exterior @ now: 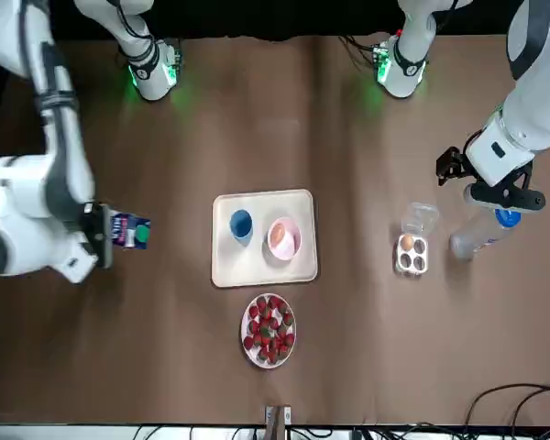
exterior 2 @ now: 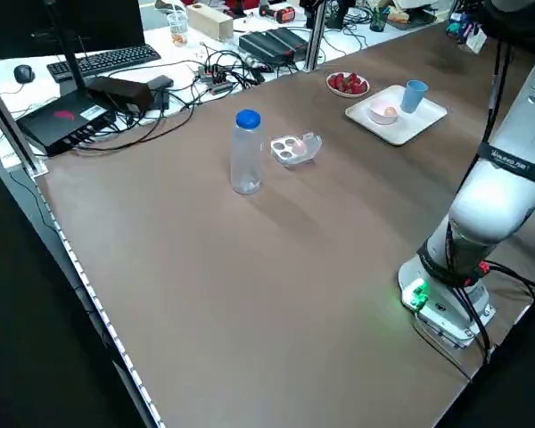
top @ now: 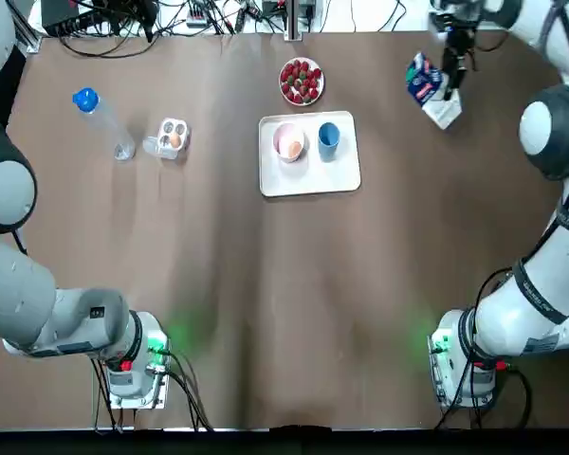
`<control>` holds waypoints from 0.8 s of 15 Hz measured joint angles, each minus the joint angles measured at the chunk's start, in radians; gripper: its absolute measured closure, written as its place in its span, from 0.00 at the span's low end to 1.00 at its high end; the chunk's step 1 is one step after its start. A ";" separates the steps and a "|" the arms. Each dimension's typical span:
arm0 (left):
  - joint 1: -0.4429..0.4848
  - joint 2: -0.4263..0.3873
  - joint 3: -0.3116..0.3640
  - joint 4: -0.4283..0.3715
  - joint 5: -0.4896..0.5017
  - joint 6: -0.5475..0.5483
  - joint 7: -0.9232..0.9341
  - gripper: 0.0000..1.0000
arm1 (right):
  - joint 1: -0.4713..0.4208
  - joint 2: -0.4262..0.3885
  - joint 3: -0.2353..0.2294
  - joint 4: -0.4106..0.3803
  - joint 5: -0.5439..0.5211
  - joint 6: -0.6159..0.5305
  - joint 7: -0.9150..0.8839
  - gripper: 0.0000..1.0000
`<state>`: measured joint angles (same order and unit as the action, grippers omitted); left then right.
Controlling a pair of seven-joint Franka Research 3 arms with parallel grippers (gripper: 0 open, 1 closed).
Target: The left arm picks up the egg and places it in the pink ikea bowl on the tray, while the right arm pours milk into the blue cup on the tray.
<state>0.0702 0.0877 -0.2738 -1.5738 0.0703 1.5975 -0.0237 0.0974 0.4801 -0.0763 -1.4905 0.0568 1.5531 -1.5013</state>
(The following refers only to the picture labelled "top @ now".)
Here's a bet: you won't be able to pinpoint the black electronics box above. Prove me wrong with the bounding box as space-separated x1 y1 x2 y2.
41 0 99 29

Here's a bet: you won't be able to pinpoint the black arm base cables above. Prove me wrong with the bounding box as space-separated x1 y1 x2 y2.
89 348 214 432
433 269 535 430

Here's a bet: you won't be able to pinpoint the black right arm base cables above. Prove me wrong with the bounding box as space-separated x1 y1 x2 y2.
433 269 535 430

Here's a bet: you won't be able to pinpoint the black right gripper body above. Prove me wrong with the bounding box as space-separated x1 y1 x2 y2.
444 27 479 61

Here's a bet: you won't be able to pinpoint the clear plastic egg carton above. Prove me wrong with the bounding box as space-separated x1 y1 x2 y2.
142 118 193 161

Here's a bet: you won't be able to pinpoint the aluminium camera post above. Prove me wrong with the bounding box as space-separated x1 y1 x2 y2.
287 0 305 42

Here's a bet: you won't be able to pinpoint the pink bowl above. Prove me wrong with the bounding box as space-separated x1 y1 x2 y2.
272 121 308 164

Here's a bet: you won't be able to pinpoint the blue white milk carton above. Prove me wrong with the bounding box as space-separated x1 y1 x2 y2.
405 50 465 130

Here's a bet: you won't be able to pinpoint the pink plate with strawberries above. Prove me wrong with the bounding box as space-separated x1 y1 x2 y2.
278 56 326 107

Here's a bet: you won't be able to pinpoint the blue cup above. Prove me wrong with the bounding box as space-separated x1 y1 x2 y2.
317 121 341 163

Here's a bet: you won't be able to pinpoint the black left arm base cables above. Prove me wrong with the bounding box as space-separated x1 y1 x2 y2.
89 348 214 432

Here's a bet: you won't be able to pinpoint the tangled black desk cables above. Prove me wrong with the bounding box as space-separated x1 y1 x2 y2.
56 0 409 61

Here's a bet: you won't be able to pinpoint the aluminium frame profile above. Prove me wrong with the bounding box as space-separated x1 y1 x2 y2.
13 18 43 54

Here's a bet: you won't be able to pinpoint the white rectangular tray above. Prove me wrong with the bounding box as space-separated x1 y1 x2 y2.
258 110 362 198

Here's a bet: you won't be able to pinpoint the clear bottle with blue cap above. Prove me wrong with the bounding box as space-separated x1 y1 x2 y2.
71 86 138 162

